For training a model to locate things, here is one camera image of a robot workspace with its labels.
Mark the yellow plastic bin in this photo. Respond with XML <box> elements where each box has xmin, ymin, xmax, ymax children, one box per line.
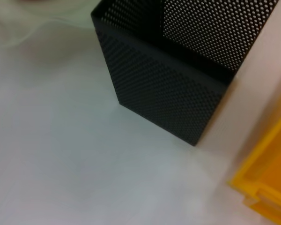
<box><xmin>227</xmin><ymin>112</ymin><xmax>281</xmax><ymax>225</ymax></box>

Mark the black mesh pen holder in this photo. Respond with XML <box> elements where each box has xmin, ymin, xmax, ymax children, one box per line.
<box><xmin>90</xmin><ymin>0</ymin><xmax>279</xmax><ymax>147</ymax></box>

